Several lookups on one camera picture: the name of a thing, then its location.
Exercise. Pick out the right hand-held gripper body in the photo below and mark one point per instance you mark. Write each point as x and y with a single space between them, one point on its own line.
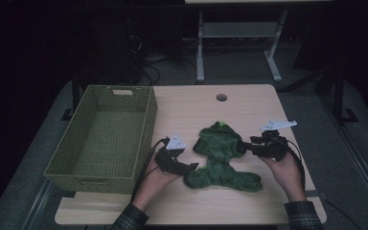
273 147

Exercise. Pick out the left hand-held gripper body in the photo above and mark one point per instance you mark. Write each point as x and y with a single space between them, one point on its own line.
169 161

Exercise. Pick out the green plush garment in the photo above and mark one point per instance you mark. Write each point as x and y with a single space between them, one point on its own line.
218 150

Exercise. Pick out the green woven basket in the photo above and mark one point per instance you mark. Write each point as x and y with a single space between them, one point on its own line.
76 153

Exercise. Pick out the person's left hand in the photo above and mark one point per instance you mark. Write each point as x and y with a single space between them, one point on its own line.
151 185

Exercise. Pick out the person's right hand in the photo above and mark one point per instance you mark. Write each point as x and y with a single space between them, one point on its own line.
289 175

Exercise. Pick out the black metal stand leg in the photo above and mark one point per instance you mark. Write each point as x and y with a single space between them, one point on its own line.
339 96
75 96

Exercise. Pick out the grey metal floor rail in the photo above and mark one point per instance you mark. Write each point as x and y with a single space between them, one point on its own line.
357 153
38 204

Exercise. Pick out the grey metal stand frame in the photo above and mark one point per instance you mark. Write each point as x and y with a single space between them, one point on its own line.
239 29

